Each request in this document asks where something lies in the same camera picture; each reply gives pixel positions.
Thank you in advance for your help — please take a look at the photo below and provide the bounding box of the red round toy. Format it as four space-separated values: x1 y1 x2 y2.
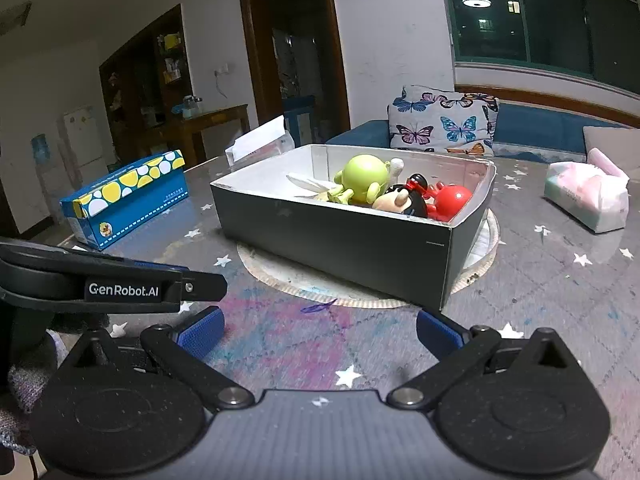
426 182 472 222

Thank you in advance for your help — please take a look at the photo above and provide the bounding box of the black-haired doll figure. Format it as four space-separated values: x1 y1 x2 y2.
372 174 427 218

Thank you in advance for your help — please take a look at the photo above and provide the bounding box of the green one-eyed monster toy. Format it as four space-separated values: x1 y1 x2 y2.
326 155 405 206

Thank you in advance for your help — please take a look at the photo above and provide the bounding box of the gloved left hand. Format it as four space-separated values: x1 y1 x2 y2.
1 330 68 456

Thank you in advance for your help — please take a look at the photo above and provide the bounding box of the blue yellow tissue box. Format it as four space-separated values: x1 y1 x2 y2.
60 150 189 252

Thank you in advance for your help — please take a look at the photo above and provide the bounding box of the water dispenser bottle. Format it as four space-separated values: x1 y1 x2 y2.
30 133 66 202

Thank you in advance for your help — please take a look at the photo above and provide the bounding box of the grey open cardboard box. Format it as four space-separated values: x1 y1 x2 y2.
210 144 497 310

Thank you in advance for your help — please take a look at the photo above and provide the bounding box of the round woven placemat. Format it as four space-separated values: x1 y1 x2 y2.
236 209 502 310

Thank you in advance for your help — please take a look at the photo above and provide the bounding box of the white refrigerator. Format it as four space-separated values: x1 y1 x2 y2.
62 106 103 167

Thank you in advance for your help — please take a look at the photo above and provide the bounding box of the wooden side table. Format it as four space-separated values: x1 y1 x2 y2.
142 104 250 168

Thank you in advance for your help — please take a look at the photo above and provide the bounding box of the pink soft tissue pack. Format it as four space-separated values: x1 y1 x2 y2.
544 148 629 234

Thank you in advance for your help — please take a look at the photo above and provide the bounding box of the dark wooden shelf cabinet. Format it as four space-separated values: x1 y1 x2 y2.
99 4 193 164

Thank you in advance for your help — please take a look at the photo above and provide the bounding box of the white open paper box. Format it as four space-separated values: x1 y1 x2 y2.
224 115 295 170

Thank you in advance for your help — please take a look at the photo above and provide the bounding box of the butterfly print pillow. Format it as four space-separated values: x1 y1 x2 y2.
387 84 500 156

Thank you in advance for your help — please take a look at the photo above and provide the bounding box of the blue sofa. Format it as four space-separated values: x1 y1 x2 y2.
330 103 628 162

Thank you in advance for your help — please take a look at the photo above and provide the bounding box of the beige cushion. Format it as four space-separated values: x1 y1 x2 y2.
582 126 640 182

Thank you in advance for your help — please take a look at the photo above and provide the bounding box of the window with green frame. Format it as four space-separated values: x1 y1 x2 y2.
447 0 639 93

